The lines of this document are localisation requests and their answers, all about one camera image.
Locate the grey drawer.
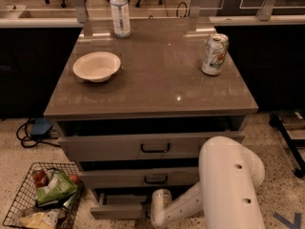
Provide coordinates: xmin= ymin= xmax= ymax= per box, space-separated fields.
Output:
xmin=79 ymin=167 xmax=199 ymax=189
xmin=59 ymin=131 xmax=245 ymax=162
xmin=91 ymin=193 xmax=151 ymax=219

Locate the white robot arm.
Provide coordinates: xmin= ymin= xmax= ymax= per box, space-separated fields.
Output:
xmin=151 ymin=136 xmax=265 ymax=229

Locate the grey drawer cabinet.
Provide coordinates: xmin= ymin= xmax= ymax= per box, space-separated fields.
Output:
xmin=43 ymin=16 xmax=259 ymax=208

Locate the white bowl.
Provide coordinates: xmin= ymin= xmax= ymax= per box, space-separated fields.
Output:
xmin=72 ymin=52 xmax=121 ymax=83

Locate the green white soda can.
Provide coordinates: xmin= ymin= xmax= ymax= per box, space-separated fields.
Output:
xmin=202 ymin=33 xmax=229 ymax=75

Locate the red apple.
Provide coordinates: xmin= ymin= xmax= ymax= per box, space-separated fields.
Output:
xmin=69 ymin=175 xmax=80 ymax=184

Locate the clear plastic water bottle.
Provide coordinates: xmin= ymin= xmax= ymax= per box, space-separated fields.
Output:
xmin=110 ymin=0 xmax=131 ymax=38

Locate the blue foot pedal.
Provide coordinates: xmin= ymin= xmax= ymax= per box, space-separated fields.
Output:
xmin=30 ymin=117 xmax=52 ymax=137

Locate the green chip bag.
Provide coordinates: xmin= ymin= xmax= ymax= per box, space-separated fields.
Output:
xmin=36 ymin=170 xmax=77 ymax=205

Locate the red soda can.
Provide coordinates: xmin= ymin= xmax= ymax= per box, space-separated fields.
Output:
xmin=31 ymin=167 xmax=48 ymax=188

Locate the yellow snack bag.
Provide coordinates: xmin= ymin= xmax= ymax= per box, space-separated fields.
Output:
xmin=20 ymin=209 xmax=67 ymax=229

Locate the black cart frame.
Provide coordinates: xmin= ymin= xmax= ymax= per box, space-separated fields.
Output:
xmin=269 ymin=110 xmax=305 ymax=178

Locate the black floor cable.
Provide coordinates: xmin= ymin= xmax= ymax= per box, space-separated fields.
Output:
xmin=16 ymin=117 xmax=61 ymax=149

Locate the black wire basket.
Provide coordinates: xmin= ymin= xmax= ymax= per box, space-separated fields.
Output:
xmin=3 ymin=162 xmax=84 ymax=229

